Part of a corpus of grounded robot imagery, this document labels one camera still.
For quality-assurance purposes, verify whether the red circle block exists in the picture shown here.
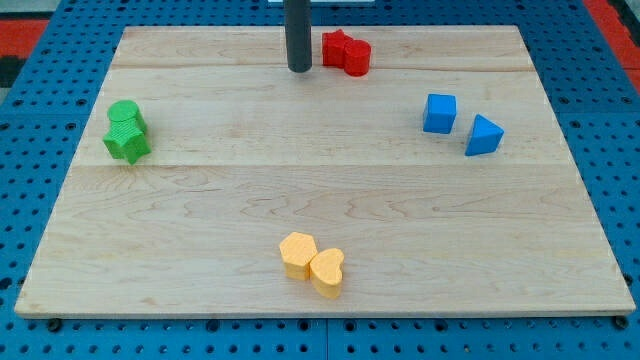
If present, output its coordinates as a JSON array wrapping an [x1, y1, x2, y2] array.
[[343, 39, 372, 77]]

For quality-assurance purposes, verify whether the green star block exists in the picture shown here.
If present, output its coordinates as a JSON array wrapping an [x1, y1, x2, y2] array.
[[103, 118, 151, 165]]

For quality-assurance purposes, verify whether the red star block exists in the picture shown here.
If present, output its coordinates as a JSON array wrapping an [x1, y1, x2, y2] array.
[[321, 29, 353, 68]]

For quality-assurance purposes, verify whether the blue cube block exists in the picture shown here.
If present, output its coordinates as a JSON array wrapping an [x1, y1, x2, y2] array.
[[423, 94, 457, 134]]

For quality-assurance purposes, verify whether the light wooden board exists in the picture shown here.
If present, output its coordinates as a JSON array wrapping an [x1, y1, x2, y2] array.
[[15, 26, 636, 319]]

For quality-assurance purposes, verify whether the yellow heart block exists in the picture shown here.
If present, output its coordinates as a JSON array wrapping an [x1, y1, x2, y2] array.
[[310, 248, 345, 299]]

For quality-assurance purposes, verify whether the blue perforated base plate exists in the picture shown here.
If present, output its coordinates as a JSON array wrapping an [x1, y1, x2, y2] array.
[[1, 1, 639, 359]]

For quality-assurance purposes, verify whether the yellow hexagon block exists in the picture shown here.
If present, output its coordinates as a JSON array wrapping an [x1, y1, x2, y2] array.
[[279, 232, 318, 281]]

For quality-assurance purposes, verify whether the green circle block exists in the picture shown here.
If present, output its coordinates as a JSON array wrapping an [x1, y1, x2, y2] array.
[[107, 100, 147, 133]]

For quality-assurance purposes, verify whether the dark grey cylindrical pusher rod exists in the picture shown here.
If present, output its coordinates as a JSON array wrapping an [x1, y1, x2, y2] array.
[[283, 0, 312, 73]]

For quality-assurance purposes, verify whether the blue triangle block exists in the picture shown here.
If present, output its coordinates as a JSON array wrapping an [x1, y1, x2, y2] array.
[[465, 114, 504, 156]]

